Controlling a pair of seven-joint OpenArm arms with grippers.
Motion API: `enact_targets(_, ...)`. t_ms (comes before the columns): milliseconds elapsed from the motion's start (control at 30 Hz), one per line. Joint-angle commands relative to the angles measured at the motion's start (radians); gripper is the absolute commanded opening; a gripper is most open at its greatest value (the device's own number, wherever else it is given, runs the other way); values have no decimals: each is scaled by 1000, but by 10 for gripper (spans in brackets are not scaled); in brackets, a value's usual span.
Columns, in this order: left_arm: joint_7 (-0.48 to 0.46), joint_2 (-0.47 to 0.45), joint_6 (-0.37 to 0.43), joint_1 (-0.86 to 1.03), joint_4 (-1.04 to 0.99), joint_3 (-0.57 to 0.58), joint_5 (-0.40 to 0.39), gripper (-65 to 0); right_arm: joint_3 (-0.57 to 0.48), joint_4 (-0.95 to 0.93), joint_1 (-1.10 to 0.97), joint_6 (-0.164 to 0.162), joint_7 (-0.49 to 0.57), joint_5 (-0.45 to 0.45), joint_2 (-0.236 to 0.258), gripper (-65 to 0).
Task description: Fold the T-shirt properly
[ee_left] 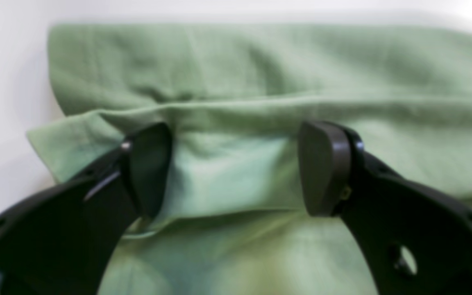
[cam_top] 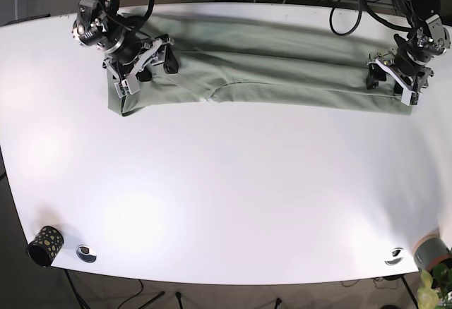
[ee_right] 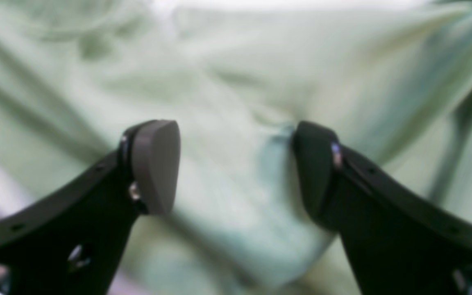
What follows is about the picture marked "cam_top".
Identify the black gold-dotted cup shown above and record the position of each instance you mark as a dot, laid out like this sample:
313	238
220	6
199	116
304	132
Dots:
45	246

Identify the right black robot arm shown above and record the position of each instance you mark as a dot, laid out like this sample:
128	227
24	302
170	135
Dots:
98	24

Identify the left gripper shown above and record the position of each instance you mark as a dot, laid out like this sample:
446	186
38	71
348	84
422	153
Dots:
411	79

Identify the grey flower pot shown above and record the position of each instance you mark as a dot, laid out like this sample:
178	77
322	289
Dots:
431	251

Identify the green potted plant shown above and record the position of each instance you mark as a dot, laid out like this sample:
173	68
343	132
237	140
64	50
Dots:
434	291

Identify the silver table grommet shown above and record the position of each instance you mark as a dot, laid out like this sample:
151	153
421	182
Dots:
86	254
395	256

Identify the sage green T-shirt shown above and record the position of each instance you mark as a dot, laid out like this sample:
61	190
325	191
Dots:
235	60

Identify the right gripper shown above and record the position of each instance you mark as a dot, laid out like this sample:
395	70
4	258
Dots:
129	64

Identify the right silver table grommet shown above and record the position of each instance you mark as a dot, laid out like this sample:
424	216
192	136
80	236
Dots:
395	256

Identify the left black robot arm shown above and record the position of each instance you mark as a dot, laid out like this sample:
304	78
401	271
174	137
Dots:
426	35

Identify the left silver table grommet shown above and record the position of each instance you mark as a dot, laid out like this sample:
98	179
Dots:
86	254

